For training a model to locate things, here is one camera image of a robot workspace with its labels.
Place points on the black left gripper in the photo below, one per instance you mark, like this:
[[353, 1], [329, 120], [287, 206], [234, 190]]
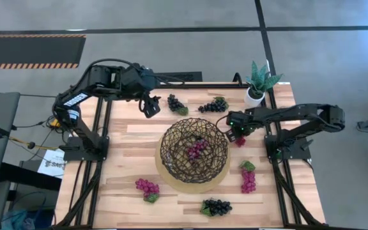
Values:
[[151, 103]]

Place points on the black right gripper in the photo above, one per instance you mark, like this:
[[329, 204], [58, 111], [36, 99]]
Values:
[[237, 122]]

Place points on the red grape bunch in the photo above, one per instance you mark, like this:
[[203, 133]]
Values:
[[248, 180], [241, 141], [147, 187], [196, 149]]

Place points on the black grape bunch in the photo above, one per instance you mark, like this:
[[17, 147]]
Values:
[[212, 107], [174, 103], [217, 207]]

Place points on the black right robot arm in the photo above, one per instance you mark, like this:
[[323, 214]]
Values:
[[299, 113]]

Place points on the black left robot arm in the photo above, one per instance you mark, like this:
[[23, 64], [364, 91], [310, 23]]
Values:
[[79, 128]]

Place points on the dark woven wicker basket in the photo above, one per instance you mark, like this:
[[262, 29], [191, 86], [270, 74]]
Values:
[[177, 140]]

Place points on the potted plant white pot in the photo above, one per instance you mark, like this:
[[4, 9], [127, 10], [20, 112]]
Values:
[[253, 96]]

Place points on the black floor vent grille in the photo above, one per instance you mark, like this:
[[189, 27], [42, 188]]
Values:
[[187, 76]]

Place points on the round tan woven placemat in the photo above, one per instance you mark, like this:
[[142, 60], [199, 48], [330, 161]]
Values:
[[190, 188]]

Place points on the white printed paper sheet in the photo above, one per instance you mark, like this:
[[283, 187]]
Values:
[[53, 163]]

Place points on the black hazard-striped floor mat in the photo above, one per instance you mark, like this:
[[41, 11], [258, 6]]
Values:
[[30, 51]]

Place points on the blue plastic bag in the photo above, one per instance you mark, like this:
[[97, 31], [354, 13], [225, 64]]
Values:
[[16, 218]]

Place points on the black aluminium table frame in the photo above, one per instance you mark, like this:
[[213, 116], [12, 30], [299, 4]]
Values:
[[200, 85]]

